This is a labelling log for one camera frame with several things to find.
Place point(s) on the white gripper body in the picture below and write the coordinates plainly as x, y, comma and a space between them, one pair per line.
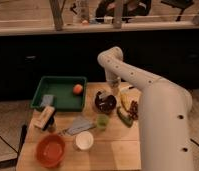
114, 86

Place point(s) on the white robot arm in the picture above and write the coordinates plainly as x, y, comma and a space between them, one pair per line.
163, 109

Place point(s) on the wooden block brush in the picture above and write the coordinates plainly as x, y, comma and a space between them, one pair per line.
44, 117

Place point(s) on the orange bowl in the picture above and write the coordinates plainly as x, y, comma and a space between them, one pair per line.
50, 151

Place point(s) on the yellow banana toy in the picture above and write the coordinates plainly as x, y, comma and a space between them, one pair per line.
125, 101

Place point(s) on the brown grape cluster toy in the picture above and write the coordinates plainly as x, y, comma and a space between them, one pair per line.
133, 110

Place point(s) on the green pepper toy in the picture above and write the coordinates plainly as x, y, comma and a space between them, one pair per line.
125, 120

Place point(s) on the orange fruit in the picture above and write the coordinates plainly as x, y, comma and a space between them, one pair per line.
77, 89

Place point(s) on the green cup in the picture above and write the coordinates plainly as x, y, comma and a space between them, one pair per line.
102, 121

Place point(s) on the green plastic tray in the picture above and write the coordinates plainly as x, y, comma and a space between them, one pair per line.
61, 87

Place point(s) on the grey blue cloth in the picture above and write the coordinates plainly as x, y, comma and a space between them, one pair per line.
78, 125

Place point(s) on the white cup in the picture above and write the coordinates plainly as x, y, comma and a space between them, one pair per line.
84, 141

